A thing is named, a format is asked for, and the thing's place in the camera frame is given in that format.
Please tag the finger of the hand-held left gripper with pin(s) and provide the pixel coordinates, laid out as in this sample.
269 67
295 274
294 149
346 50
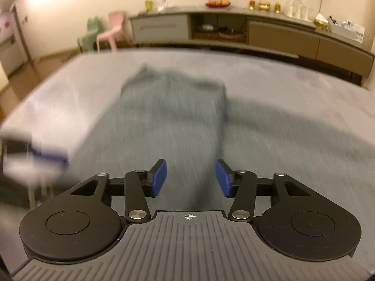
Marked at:
49 155

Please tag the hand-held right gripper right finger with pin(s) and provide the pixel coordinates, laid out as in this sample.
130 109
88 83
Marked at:
223 178

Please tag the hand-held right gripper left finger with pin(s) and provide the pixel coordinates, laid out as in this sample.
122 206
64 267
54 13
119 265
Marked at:
159 178

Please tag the grey pants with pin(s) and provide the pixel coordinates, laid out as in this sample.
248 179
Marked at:
164 123

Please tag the bed with grey sheet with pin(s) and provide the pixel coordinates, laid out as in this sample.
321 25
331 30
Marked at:
293 117

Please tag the white door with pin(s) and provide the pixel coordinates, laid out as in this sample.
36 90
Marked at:
11 55

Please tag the green plastic chair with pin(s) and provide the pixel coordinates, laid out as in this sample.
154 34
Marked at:
90 35

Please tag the pink plastic chair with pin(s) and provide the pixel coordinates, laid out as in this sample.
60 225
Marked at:
112 32

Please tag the brown woven tray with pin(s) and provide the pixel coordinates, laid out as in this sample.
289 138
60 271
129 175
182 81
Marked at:
232 33

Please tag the white bowl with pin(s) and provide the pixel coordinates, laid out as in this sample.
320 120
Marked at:
208 27

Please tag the long grey brown cabinet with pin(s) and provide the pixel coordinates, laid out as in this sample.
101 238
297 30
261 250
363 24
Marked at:
275 33

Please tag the red fruit plate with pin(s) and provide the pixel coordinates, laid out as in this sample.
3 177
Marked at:
218 3

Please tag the small gold ornament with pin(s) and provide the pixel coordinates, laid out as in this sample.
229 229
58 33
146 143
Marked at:
252 5
277 8

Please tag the wide gold ornament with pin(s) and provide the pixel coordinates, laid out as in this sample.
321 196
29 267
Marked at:
264 6

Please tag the gold tissue box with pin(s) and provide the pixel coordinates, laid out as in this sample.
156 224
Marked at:
321 22

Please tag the cluster of clear glasses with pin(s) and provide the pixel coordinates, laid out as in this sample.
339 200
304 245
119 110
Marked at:
298 7

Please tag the white storage box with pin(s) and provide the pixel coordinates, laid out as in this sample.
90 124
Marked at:
347 30

